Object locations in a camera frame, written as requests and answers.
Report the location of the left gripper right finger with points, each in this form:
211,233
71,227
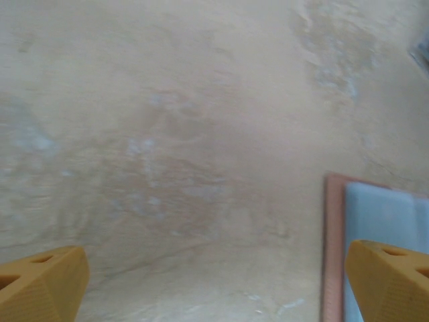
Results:
392,288

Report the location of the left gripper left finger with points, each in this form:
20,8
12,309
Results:
43,285

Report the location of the pink leather card holder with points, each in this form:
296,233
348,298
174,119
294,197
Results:
333,234

